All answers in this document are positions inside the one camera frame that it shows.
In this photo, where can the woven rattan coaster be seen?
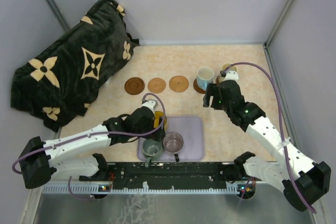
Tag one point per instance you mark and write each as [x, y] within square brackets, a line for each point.
[178, 84]
[156, 85]

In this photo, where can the purple mug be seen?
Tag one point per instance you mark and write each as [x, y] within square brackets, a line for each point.
[173, 143]

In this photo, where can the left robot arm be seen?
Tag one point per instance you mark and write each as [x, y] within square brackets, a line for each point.
[41, 161]

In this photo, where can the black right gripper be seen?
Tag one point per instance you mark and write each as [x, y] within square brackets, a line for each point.
[213, 91]

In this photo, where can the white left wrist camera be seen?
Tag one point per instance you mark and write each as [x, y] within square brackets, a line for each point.
[150, 104]

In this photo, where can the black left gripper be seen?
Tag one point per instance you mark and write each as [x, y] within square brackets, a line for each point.
[158, 135]

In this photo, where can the cream yellow mug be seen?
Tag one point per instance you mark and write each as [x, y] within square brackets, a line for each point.
[226, 68]

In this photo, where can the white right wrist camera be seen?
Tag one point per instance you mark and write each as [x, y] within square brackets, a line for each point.
[231, 75]

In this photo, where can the light blue mug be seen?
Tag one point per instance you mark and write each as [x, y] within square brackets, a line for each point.
[204, 77]

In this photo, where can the grey green mug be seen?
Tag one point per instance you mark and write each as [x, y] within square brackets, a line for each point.
[152, 151]

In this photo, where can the black floral plush blanket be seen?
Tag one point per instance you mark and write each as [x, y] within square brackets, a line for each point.
[64, 80]

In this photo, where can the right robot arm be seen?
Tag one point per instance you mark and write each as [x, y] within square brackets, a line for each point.
[301, 179]

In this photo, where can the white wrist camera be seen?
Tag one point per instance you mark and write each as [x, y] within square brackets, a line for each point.
[150, 104]
[231, 75]

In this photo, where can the lavender plastic tray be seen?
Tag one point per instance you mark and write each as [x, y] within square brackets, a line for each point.
[192, 131]

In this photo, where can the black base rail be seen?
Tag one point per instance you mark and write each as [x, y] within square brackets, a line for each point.
[181, 177]

